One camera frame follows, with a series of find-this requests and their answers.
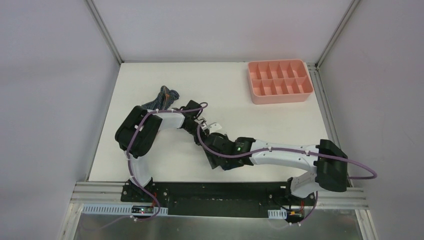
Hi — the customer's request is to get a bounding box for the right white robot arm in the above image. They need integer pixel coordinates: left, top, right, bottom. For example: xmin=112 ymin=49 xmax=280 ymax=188
xmin=198 ymin=133 xmax=348 ymax=205

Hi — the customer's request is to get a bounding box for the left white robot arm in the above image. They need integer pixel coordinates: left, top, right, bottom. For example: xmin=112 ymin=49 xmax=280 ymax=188
xmin=114 ymin=100 xmax=210 ymax=203

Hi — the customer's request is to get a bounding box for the striped blue underwear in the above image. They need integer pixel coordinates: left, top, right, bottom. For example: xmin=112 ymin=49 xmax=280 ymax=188
xmin=141 ymin=85 xmax=180 ymax=110

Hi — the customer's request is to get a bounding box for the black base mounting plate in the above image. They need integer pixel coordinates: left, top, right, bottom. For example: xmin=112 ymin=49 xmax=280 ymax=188
xmin=121 ymin=180 xmax=316 ymax=219

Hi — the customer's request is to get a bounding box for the pink divided organizer tray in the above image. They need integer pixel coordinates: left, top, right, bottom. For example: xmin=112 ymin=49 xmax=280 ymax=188
xmin=247 ymin=59 xmax=314 ymax=105

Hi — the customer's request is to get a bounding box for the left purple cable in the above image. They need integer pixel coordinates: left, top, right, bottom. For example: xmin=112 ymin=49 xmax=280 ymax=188
xmin=125 ymin=101 xmax=209 ymax=222

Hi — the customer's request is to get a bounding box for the right white cable duct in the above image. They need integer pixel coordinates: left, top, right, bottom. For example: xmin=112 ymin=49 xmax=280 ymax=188
xmin=267 ymin=208 xmax=287 ymax=220

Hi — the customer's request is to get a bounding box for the white cable duct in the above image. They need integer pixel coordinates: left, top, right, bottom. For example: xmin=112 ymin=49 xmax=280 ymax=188
xmin=267 ymin=208 xmax=287 ymax=220
xmin=81 ymin=203 xmax=169 ymax=217

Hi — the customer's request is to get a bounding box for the aluminium frame rail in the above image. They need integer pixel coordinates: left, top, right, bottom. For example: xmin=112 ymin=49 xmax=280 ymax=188
xmin=71 ymin=181 xmax=370 ymax=210

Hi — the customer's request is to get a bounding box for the left white cable duct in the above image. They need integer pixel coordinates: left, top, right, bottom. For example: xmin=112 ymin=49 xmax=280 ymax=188
xmin=81 ymin=203 xmax=169 ymax=217

